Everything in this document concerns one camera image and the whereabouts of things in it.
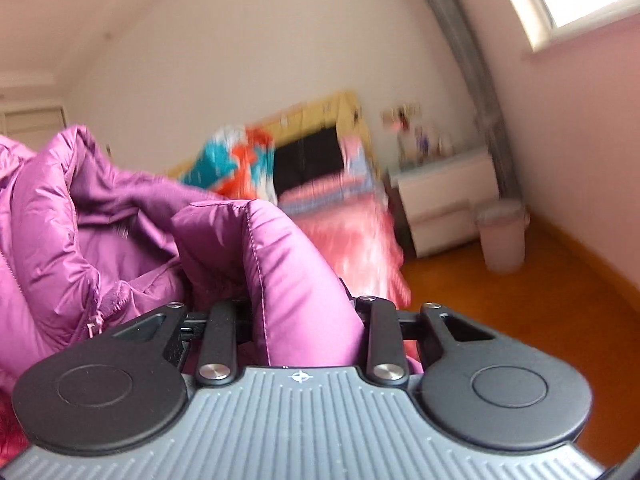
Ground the photo frame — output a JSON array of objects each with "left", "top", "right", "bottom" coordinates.
[{"left": 397, "top": 122, "right": 453, "bottom": 166}]

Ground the yellow headboard cover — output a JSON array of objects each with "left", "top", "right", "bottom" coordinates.
[{"left": 165, "top": 91, "right": 382, "bottom": 181}]

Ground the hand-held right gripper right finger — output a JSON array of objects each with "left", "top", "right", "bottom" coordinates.
[{"left": 354, "top": 295, "right": 497, "bottom": 387}]

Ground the pink trash bin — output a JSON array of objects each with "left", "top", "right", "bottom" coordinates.
[{"left": 475, "top": 199, "right": 530, "bottom": 274}]

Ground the grey plaid curtain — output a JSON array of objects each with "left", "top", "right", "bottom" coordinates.
[{"left": 404, "top": 0, "right": 524, "bottom": 211}]

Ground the wall socket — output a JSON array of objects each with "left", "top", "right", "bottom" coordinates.
[{"left": 381, "top": 104, "right": 422, "bottom": 130}]

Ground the purple down jacket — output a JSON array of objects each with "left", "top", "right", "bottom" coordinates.
[{"left": 0, "top": 125, "right": 423, "bottom": 392}]

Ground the white nightstand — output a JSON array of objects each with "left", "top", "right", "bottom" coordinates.
[{"left": 389, "top": 152, "right": 502, "bottom": 259}]

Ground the teal and orange quilt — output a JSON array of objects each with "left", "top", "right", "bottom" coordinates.
[{"left": 179, "top": 125, "right": 279, "bottom": 206}]

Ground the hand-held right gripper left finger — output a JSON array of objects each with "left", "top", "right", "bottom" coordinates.
[{"left": 111, "top": 299, "right": 241, "bottom": 387}]

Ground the black cushion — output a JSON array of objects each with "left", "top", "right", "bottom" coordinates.
[{"left": 273, "top": 127, "right": 347, "bottom": 197}]

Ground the white wardrobe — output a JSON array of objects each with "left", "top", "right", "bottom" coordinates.
[{"left": 0, "top": 105, "right": 68, "bottom": 137}]

